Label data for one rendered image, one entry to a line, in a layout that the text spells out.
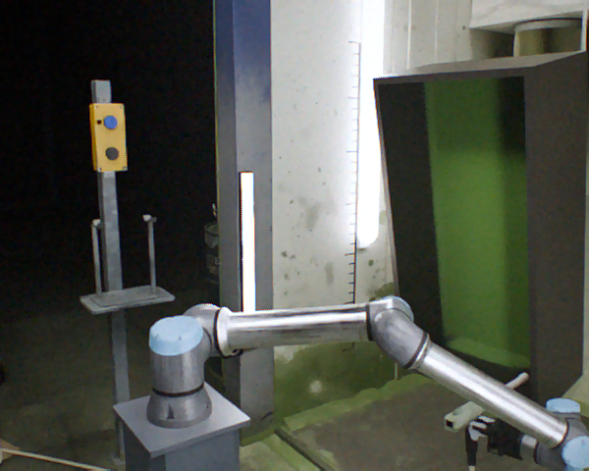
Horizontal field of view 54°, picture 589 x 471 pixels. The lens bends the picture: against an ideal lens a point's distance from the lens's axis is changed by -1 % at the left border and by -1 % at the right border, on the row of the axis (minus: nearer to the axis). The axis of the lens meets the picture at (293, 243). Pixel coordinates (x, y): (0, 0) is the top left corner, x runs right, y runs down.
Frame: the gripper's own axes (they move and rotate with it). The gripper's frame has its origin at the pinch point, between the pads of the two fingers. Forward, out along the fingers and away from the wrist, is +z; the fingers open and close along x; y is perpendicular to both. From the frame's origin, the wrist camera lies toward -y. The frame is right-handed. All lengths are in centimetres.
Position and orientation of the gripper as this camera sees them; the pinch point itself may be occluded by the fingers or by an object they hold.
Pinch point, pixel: (468, 418)
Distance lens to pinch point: 209.7
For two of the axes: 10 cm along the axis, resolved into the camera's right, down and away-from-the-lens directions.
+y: 0.8, 9.8, 1.8
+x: 7.4, -1.8, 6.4
